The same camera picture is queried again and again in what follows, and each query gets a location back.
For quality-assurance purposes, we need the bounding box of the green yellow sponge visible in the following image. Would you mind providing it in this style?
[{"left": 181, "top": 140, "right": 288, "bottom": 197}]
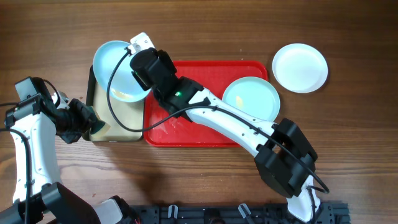
[{"left": 90, "top": 106, "right": 110, "bottom": 138}]

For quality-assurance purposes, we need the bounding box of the light blue round plate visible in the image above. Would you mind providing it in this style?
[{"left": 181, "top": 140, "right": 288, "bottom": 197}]
[{"left": 92, "top": 40, "right": 152, "bottom": 103}]

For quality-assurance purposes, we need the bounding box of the mint green round plate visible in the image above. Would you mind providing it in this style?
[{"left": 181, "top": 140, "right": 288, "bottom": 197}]
[{"left": 222, "top": 77, "right": 280, "bottom": 121}]

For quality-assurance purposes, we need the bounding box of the white round plate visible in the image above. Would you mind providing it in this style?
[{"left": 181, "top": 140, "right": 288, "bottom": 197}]
[{"left": 272, "top": 43, "right": 328, "bottom": 93}]

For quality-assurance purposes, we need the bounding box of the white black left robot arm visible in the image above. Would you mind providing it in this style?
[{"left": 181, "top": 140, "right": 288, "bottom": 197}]
[{"left": 1, "top": 98, "right": 104, "bottom": 223}]

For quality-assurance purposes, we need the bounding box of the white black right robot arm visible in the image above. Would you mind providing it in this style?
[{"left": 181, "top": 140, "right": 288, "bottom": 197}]
[{"left": 130, "top": 47, "right": 320, "bottom": 222}]

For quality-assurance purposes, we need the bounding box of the black water basin tray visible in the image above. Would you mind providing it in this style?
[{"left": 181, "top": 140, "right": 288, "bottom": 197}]
[{"left": 83, "top": 67, "right": 145, "bottom": 142}]

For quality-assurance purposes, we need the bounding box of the red plastic tray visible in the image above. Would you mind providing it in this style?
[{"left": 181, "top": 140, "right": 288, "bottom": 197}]
[{"left": 144, "top": 60, "right": 269, "bottom": 147}]

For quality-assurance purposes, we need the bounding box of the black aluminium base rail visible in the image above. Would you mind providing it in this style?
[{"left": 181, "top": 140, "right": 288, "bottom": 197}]
[{"left": 122, "top": 202, "right": 351, "bottom": 224}]

